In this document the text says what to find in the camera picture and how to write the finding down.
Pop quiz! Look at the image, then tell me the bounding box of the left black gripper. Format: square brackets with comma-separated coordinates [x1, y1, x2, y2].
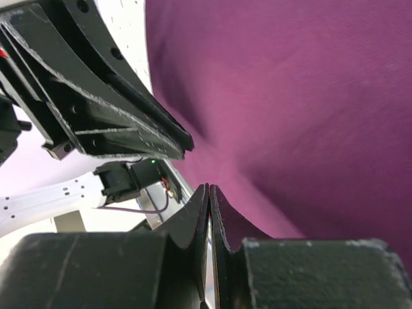
[1, 1, 194, 160]

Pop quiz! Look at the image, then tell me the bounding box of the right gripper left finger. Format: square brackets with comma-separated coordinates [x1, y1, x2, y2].
[1, 184, 209, 309]

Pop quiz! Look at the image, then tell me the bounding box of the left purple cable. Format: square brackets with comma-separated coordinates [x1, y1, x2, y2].
[93, 192, 174, 215]

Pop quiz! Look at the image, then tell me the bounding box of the purple cloth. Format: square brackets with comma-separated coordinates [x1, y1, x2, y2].
[144, 0, 412, 241]

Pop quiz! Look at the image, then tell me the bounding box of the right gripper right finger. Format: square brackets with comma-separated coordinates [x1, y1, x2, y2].
[209, 185, 411, 308]

